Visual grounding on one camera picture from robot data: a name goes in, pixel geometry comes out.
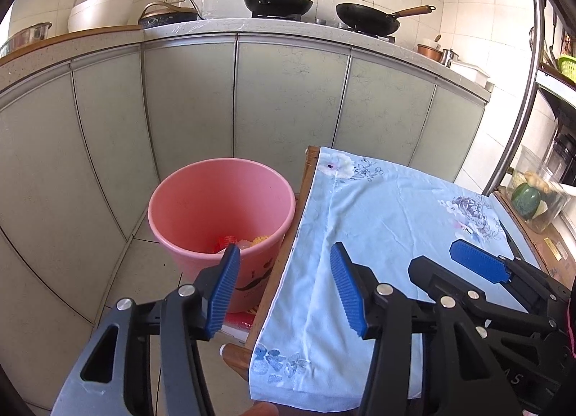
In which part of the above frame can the light blue floral cloth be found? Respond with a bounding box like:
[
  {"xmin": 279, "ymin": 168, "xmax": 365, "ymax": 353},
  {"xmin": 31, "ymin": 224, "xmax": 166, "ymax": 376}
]
[{"xmin": 249, "ymin": 147, "xmax": 541, "ymax": 412}]

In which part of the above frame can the steel bowl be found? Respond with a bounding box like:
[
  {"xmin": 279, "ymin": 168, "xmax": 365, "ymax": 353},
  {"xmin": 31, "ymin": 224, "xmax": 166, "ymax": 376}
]
[{"xmin": 0, "ymin": 22, "xmax": 53, "ymax": 57}]

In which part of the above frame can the black blender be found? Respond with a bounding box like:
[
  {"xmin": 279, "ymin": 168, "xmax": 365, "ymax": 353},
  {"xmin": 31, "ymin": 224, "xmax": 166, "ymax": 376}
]
[{"xmin": 544, "ymin": 125, "xmax": 576, "ymax": 185}]

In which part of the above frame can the ginger root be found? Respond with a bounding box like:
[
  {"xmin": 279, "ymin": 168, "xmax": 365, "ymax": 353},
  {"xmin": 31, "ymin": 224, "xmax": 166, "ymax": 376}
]
[{"xmin": 524, "ymin": 172, "xmax": 550, "ymax": 194}]

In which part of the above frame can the red white flat package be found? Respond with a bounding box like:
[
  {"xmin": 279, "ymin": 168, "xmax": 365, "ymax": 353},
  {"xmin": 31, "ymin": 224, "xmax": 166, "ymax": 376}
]
[{"xmin": 222, "ymin": 312, "xmax": 259, "ymax": 341}]

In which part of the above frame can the metal shelf rack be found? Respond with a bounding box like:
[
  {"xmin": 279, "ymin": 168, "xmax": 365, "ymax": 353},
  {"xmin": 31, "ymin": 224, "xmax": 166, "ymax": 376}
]
[{"xmin": 486, "ymin": 0, "xmax": 576, "ymax": 194}]

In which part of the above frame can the dark blue electric cooker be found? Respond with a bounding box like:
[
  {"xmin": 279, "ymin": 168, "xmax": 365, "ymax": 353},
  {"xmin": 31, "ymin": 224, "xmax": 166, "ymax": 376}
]
[{"xmin": 137, "ymin": 1, "xmax": 199, "ymax": 30}]

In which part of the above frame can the grey kitchen cabinet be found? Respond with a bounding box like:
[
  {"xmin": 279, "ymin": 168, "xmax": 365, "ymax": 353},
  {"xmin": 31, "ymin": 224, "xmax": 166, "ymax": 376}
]
[{"xmin": 0, "ymin": 20, "xmax": 496, "ymax": 412}]

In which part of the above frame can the clear plastic container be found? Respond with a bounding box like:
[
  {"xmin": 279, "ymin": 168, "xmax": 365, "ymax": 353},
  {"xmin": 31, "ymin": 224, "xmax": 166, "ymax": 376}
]
[{"xmin": 504, "ymin": 145, "xmax": 570, "ymax": 234}]

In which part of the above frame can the pink plastic bucket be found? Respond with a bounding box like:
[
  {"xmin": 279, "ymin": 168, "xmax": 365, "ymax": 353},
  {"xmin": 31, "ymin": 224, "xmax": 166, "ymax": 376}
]
[{"xmin": 148, "ymin": 158, "xmax": 296, "ymax": 314}]

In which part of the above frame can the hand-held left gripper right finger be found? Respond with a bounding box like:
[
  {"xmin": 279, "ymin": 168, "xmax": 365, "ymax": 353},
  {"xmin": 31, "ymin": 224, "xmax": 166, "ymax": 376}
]
[{"xmin": 330, "ymin": 242, "xmax": 523, "ymax": 416}]

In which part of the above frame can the white rectangular container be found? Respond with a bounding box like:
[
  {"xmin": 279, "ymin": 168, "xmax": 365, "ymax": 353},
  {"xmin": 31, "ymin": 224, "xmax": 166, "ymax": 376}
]
[{"xmin": 449, "ymin": 60, "xmax": 491, "ymax": 88}]

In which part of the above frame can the black wok wooden handle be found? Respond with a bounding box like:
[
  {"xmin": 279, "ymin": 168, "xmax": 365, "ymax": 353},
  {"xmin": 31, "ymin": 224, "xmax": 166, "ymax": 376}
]
[{"xmin": 335, "ymin": 3, "xmax": 436, "ymax": 36}]

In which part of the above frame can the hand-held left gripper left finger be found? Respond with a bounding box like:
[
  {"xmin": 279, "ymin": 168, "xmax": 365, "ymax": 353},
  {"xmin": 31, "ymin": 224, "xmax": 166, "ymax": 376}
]
[{"xmin": 51, "ymin": 243, "xmax": 241, "ymax": 416}]

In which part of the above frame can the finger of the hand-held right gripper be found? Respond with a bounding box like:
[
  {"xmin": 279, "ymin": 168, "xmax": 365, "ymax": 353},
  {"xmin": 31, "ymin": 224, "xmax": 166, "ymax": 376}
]
[
  {"xmin": 407, "ymin": 255, "xmax": 554, "ymax": 331},
  {"xmin": 450, "ymin": 239, "xmax": 570, "ymax": 314}
]

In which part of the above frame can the green squash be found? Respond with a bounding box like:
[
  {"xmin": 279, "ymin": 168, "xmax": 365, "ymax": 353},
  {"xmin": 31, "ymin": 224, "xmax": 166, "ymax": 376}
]
[{"xmin": 513, "ymin": 184, "xmax": 542, "ymax": 221}]

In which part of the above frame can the white rice cooker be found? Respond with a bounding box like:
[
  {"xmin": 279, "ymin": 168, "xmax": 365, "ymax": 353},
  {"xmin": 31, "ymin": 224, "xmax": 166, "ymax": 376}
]
[{"xmin": 67, "ymin": 0, "xmax": 134, "ymax": 34}]

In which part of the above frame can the gas stove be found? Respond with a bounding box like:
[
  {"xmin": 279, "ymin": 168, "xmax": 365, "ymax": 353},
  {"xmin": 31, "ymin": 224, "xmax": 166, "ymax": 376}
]
[{"xmin": 249, "ymin": 13, "xmax": 397, "ymax": 44}]

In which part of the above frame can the person's left hand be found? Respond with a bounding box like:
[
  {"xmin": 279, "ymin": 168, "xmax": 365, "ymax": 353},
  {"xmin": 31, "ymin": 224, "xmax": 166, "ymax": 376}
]
[{"xmin": 245, "ymin": 402, "xmax": 280, "ymax": 416}]

